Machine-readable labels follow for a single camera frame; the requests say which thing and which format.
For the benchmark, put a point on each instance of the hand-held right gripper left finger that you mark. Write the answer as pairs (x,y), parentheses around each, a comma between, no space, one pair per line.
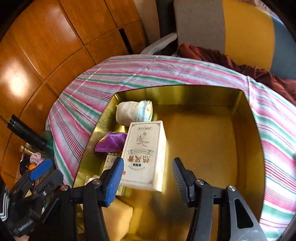
(114,183)

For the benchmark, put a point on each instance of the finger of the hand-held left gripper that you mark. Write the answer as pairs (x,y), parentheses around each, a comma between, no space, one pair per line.
(41,168)
(52,179)

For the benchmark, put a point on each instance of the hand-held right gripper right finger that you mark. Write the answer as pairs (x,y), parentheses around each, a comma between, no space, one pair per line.
(179,180)

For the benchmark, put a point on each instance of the green white packet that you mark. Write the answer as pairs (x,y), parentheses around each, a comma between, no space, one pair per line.
(111,161)

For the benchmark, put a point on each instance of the yellow sponge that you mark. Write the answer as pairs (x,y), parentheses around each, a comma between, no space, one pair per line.
(120,220)

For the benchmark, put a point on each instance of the purple snack packet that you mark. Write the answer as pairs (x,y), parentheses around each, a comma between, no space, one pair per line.
(111,142)

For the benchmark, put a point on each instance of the cream carton box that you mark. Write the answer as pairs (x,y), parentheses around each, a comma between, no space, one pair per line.
(144,153)

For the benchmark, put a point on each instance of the gold tin box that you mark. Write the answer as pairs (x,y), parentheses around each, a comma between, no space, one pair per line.
(208,143)

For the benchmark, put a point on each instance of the white blue sock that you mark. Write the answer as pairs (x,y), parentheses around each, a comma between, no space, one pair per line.
(129,112)

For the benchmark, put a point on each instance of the pink white cloth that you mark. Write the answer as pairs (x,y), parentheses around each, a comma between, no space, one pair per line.
(36,158)

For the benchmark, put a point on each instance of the gold-topped bottle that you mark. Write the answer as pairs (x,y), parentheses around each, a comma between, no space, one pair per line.
(26,149)

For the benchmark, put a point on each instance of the black cylinder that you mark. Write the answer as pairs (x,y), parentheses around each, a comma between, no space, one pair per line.
(25,132)

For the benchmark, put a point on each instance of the wooden wardrobe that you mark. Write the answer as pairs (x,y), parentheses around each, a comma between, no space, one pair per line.
(46,58)

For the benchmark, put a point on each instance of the striped bedsheet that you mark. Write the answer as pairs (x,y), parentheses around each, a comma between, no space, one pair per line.
(161,69)

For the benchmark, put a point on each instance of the maroon blanket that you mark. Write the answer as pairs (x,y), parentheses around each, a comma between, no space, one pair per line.
(231,62)

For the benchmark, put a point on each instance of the grey yellow blue sofa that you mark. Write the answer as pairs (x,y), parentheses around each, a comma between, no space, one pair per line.
(245,30)

